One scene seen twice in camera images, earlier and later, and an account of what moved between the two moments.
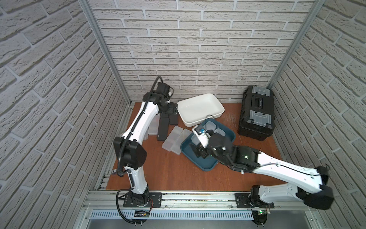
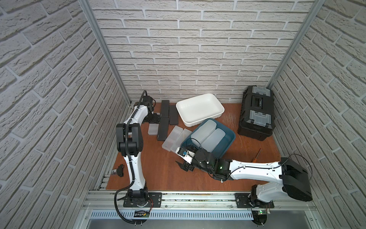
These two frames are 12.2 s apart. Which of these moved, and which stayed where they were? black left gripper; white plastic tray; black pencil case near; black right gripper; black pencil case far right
Moved: black right gripper; black left gripper
Stayed: white plastic tray; black pencil case far right; black pencil case near
